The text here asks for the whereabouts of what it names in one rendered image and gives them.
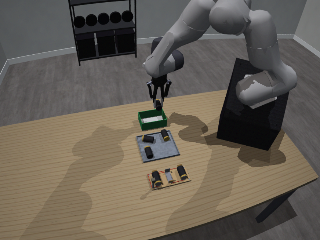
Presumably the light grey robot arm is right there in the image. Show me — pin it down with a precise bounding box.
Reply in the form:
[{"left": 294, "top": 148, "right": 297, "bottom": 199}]
[{"left": 142, "top": 0, "right": 298, "bottom": 109}]

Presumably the green open box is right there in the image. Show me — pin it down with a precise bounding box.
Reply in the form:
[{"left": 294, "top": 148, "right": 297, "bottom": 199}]
[{"left": 138, "top": 109, "right": 167, "bottom": 131}]

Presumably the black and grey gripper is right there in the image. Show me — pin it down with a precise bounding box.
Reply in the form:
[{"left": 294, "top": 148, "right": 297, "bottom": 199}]
[{"left": 147, "top": 74, "right": 172, "bottom": 108}]

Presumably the black battery with gold end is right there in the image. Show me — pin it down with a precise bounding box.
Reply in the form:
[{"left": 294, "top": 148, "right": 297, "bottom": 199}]
[
  {"left": 177, "top": 166, "right": 187, "bottom": 179},
  {"left": 156, "top": 99, "right": 162, "bottom": 111},
  {"left": 144, "top": 146, "right": 153, "bottom": 159},
  {"left": 142, "top": 135, "right": 154, "bottom": 143},
  {"left": 161, "top": 129, "right": 170, "bottom": 141},
  {"left": 152, "top": 171, "right": 162, "bottom": 185}
]

